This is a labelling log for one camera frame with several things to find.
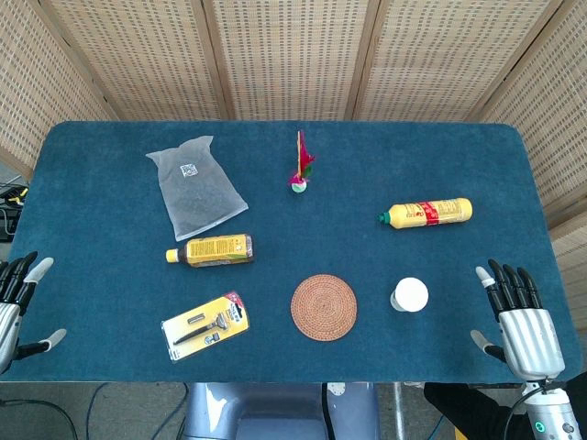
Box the blue table cloth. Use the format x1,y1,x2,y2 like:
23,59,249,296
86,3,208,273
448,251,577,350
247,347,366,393
0,119,583,384

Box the round woven rattan coaster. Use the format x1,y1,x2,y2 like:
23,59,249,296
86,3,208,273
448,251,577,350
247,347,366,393
290,273,359,343

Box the black power strip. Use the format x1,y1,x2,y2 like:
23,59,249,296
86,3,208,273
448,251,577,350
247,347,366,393
0,182,28,243

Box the yellow squeeze bottle green cap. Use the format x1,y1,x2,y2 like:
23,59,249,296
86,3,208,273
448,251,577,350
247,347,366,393
376,197,474,230

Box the translucent plastic zip bag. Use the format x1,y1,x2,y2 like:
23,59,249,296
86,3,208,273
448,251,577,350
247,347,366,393
145,135,249,243

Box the white round container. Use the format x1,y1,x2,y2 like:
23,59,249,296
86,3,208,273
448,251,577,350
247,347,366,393
390,277,430,314

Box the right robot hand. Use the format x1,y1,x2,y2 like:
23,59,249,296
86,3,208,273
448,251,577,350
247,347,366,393
470,258,566,381

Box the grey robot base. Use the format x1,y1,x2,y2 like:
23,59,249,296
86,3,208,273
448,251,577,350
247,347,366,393
181,381,382,440

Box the black cable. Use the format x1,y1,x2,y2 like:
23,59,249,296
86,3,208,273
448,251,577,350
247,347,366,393
0,397,80,440

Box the feather shuttlecock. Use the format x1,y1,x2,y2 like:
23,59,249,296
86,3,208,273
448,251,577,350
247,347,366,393
288,129,316,195

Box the woven folding screen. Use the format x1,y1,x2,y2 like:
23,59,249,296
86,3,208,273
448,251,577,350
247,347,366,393
0,0,587,303

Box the razor in yellow blister pack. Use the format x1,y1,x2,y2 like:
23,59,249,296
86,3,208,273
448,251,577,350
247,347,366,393
160,290,251,364

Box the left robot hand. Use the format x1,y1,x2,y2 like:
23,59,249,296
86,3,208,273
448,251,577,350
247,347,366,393
0,250,68,373

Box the tea bottle yellow label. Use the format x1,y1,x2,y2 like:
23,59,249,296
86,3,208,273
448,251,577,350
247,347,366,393
165,233,256,269

